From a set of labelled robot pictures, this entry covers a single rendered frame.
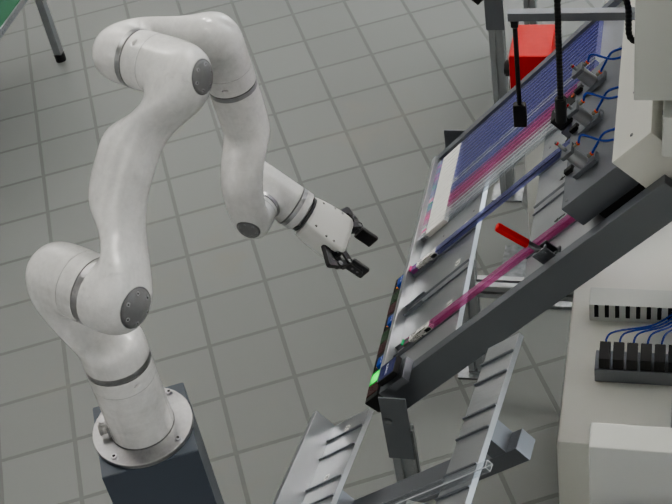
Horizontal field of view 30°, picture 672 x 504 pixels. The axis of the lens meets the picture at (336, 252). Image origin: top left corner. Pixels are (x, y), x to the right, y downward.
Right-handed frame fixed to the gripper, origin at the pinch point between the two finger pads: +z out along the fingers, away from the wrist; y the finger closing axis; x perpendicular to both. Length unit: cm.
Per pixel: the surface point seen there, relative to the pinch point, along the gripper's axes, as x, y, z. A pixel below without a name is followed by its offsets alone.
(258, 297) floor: -93, -62, 14
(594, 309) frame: 22.9, 1.1, 40.2
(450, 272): 16.6, 9.2, 10.2
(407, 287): 3.5, 5.0, 9.0
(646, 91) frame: 84, 34, -5
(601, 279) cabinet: 21.0, -10.8, 42.9
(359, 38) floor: -91, -196, 16
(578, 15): 72, 5, -9
